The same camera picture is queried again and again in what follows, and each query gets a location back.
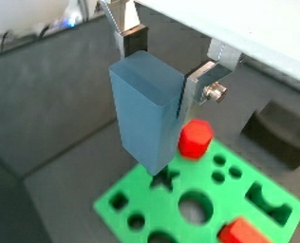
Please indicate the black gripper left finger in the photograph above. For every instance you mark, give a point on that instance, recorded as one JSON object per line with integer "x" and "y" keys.
{"x": 130, "y": 32}

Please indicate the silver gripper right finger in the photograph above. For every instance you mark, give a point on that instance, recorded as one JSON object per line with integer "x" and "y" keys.
{"x": 202, "y": 82}

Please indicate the blue rectangular block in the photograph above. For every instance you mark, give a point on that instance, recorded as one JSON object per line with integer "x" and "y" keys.
{"x": 146, "y": 91}

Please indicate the green shape sorter board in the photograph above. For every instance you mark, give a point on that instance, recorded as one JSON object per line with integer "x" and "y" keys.
{"x": 194, "y": 198}

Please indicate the red hexagonal prism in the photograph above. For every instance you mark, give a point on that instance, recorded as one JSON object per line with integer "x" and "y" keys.
{"x": 195, "y": 138}

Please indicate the red rectangular block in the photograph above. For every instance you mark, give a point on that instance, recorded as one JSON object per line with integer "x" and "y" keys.
{"x": 239, "y": 231}

